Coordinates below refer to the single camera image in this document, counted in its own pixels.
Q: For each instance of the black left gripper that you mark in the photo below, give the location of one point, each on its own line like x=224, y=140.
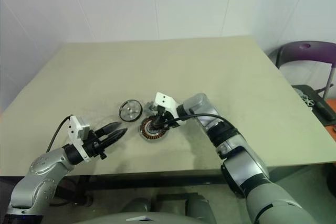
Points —
x=94, y=145

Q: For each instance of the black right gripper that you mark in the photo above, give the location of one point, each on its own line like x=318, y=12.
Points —
x=166, y=116

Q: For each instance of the motor housing with copper windings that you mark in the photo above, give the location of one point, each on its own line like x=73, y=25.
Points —
x=144, y=130

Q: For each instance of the round silver motor lid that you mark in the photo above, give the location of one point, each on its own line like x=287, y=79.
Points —
x=130, y=111

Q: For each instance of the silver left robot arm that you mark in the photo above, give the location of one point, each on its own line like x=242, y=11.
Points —
x=39, y=179

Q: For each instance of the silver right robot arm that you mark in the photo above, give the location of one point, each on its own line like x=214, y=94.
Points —
x=252, y=166

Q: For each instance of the small white spoked wheel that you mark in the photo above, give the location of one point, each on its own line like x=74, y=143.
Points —
x=308, y=100

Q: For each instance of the light grey robot torso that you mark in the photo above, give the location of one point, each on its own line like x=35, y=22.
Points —
x=118, y=218

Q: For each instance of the grey rounded robot shape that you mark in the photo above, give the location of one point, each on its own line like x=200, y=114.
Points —
x=200, y=208

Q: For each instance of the dark tray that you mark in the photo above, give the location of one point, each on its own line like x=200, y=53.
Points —
x=319, y=115

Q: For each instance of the orange side table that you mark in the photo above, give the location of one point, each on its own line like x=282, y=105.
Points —
x=332, y=142

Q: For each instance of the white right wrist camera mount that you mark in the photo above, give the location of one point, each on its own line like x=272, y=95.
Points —
x=165, y=101

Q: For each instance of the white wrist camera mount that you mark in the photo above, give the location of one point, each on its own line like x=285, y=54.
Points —
x=165, y=101
x=78, y=129

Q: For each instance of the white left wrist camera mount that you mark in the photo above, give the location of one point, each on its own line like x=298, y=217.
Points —
x=78, y=129

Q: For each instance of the black metal table frame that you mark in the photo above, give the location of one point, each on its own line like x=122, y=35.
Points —
x=157, y=180

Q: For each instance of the purple chair with grey frame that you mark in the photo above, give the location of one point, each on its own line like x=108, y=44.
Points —
x=309, y=51

